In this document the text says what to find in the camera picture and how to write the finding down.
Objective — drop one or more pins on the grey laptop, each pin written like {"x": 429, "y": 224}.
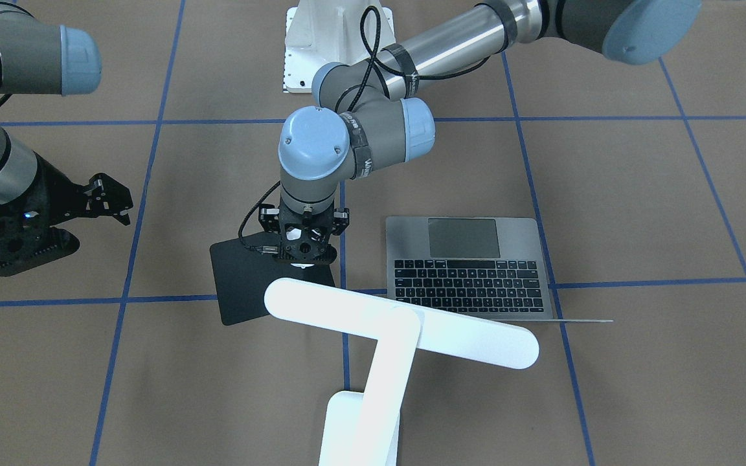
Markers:
{"x": 489, "y": 267}

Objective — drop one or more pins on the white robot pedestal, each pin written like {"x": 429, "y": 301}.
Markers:
{"x": 322, "y": 32}

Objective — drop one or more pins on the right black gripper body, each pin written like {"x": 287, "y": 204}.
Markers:
{"x": 56, "y": 194}

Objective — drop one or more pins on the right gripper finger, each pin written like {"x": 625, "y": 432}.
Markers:
{"x": 28, "y": 250}
{"x": 104, "y": 196}

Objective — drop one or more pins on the white desk lamp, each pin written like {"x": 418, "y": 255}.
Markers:
{"x": 362, "y": 428}

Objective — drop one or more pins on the black mouse pad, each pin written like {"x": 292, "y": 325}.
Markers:
{"x": 241, "y": 279}

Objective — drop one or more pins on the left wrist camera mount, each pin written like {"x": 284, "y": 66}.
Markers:
{"x": 296, "y": 238}

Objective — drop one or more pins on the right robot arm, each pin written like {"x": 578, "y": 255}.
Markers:
{"x": 37, "y": 58}

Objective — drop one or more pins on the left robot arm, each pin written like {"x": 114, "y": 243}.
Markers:
{"x": 367, "y": 115}

